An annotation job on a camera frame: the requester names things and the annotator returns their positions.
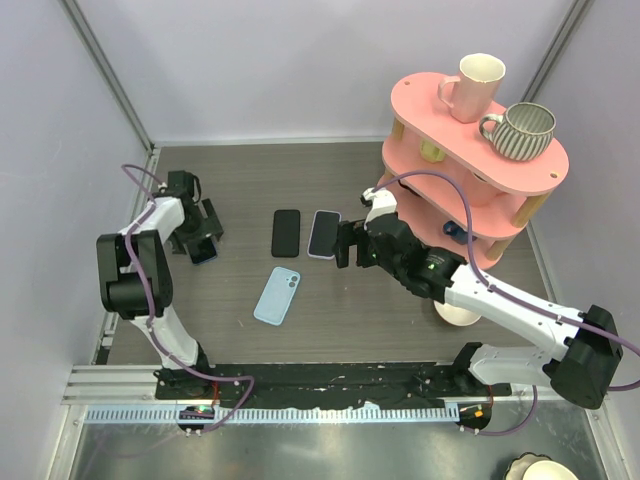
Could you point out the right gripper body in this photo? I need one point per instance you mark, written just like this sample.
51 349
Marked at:
367 254

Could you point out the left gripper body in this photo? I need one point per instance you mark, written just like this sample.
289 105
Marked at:
197 228

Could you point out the dark blue phone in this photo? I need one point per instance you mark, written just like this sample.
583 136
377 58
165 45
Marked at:
202 251

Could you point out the lavender phone case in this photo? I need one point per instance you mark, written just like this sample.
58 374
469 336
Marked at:
324 234

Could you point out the black phone case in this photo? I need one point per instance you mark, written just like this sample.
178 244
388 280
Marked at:
286 233

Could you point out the light blue phone case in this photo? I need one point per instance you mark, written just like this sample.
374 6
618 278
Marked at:
277 295

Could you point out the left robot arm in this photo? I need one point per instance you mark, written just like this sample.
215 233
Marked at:
135 279

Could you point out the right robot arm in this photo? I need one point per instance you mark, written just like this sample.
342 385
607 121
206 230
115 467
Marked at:
573 352

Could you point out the blue object bottom shelf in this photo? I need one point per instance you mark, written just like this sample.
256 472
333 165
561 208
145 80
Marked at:
457 233

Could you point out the yellow cup on shelf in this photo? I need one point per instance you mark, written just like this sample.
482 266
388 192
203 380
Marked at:
431 153

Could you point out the white bowl on table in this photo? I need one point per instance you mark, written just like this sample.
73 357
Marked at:
456 316

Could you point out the pink cup middle shelf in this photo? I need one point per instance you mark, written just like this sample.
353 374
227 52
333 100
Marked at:
478 192

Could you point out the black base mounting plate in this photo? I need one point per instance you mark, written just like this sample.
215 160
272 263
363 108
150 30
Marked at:
327 386

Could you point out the pink tall mug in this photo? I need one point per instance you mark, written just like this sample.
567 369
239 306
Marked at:
469 94

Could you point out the grey striped mug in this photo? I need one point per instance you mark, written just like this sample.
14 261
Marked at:
521 133

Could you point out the cream bowl bottom corner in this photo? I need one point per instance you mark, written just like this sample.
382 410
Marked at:
533 466

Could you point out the aluminium rail with slots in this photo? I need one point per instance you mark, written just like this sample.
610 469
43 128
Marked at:
201 414

